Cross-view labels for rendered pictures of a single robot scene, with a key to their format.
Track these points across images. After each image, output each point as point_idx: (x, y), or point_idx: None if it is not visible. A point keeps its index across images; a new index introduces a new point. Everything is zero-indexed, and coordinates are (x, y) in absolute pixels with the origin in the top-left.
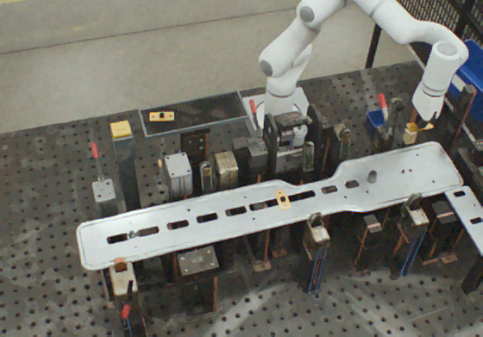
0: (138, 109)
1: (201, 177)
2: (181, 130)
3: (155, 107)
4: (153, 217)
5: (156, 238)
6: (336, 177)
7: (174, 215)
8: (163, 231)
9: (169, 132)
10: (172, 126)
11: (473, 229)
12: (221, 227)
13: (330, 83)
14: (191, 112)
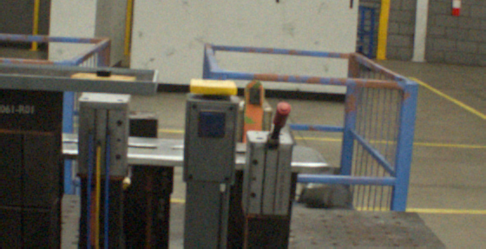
0: (155, 81)
1: (62, 122)
2: (75, 68)
3: (108, 83)
4: (175, 153)
5: (181, 144)
6: None
7: (135, 150)
8: (165, 146)
9: (102, 68)
10: (88, 73)
11: None
12: (63, 135)
13: None
14: (30, 75)
